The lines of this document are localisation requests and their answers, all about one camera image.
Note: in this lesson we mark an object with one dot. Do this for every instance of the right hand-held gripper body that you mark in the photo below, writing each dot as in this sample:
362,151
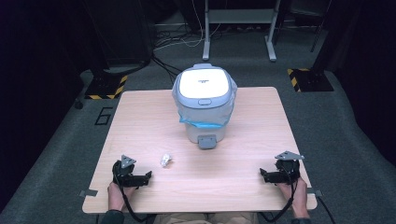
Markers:
288,169

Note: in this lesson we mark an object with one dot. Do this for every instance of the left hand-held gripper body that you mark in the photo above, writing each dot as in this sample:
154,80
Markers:
125,174

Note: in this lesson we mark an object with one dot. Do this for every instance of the white paper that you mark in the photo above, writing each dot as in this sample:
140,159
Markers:
165,160

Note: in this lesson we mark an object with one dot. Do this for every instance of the white pedal trash can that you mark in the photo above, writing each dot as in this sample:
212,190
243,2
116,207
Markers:
204,84

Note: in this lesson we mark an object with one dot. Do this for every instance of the person's left hand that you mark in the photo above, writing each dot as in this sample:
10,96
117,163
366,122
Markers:
116,196

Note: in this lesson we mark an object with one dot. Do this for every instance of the person's right hand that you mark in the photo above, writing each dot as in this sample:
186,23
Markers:
297,196

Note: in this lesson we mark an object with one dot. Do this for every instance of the person's legs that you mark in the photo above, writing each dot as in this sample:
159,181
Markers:
205,218

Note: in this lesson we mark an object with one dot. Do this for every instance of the small black caster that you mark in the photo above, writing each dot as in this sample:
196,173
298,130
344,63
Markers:
78,104

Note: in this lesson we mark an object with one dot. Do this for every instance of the black equipment stand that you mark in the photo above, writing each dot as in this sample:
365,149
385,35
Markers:
124,34

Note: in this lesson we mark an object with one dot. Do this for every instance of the grey table edge bracket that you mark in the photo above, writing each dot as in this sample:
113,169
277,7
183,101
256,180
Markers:
315,192
88,193

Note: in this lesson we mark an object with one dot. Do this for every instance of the black yellow striped base plate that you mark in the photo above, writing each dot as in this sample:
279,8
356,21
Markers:
311,81
104,88

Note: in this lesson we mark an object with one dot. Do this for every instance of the black upright post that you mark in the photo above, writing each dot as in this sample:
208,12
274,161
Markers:
330,34

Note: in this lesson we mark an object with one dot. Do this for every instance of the white metal stand frame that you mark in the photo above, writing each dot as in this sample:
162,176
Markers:
239,16

